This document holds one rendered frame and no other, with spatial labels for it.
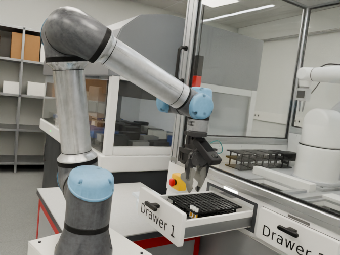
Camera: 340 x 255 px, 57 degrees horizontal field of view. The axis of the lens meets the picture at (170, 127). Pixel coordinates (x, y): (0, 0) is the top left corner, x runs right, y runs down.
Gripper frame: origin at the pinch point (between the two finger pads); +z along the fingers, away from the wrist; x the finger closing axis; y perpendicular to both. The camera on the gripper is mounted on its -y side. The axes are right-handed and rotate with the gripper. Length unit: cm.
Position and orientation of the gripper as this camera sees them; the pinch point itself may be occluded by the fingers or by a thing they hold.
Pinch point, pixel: (195, 188)
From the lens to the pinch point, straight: 112.9
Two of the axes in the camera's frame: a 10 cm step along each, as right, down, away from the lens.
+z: -0.9, 9.9, 1.0
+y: -5.6, -1.4, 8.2
